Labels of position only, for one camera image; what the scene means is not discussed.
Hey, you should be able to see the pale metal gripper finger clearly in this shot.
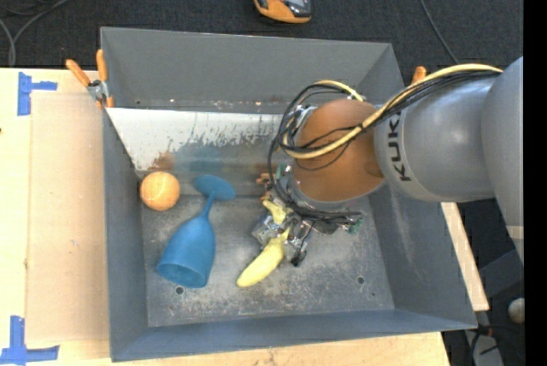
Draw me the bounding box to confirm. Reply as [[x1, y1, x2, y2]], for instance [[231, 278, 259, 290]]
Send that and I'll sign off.
[[286, 228, 311, 269], [251, 215, 279, 247]]

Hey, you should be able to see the yellow toy banana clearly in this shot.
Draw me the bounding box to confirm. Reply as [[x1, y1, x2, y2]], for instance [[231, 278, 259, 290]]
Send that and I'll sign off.
[[236, 198, 297, 288]]

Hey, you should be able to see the blue plastic goblet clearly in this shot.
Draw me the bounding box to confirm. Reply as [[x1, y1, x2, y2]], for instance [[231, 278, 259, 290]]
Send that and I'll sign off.
[[156, 174, 237, 290]]

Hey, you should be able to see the grey metal bin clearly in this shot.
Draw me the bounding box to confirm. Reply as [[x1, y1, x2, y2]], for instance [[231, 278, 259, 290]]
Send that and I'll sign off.
[[98, 26, 479, 363]]

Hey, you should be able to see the orange tennis ball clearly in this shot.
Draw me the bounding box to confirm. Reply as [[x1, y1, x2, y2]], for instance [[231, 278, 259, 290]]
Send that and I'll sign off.
[[138, 170, 182, 213]]

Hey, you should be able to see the pale wood flat board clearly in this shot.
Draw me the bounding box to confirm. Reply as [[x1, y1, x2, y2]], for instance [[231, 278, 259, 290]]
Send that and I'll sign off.
[[24, 91, 110, 351]]

